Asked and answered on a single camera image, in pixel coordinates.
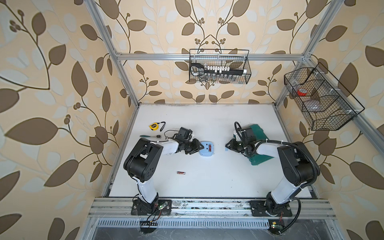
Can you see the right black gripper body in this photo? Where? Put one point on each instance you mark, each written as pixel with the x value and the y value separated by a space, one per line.
pixel 238 146

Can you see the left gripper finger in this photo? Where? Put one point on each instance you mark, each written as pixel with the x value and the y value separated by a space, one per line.
pixel 194 151
pixel 199 144

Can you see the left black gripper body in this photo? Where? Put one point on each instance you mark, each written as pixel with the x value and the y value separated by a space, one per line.
pixel 189 146

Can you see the light blue alarm clock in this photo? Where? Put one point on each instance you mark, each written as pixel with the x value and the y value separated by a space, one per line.
pixel 205 152

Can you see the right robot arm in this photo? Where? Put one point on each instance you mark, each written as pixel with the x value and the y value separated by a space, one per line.
pixel 299 168

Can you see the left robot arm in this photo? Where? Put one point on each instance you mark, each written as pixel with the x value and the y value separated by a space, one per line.
pixel 143 160

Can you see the green plastic case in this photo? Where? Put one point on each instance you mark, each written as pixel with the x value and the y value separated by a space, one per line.
pixel 253 157

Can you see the yellow tape measure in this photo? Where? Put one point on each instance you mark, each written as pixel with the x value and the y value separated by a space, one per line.
pixel 157 126

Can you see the red tape roll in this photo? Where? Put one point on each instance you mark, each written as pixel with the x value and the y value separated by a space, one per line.
pixel 302 92

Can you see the clear plastic bag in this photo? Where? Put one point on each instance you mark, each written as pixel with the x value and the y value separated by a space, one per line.
pixel 313 105

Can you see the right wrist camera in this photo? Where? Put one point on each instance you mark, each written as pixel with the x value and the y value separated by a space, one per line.
pixel 247 135

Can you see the teal handled ratchet tool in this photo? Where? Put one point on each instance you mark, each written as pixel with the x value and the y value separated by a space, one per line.
pixel 154 136

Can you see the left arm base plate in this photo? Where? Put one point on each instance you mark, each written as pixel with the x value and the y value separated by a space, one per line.
pixel 141 208

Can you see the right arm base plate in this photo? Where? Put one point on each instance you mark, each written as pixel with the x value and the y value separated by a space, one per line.
pixel 269 209

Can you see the black handled scissors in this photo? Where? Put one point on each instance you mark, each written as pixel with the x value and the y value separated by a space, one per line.
pixel 198 70

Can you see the socket bit rail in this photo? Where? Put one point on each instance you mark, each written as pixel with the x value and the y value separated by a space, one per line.
pixel 226 71

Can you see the back black wire basket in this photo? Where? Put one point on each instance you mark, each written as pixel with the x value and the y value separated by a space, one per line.
pixel 222 66

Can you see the black wire basket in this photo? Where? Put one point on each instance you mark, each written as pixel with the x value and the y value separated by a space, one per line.
pixel 339 105
pixel 222 66

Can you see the right black wire basket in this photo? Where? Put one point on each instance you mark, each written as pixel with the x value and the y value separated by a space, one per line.
pixel 339 105

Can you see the aluminium front rail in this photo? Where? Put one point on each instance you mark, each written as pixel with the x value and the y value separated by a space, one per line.
pixel 211 208

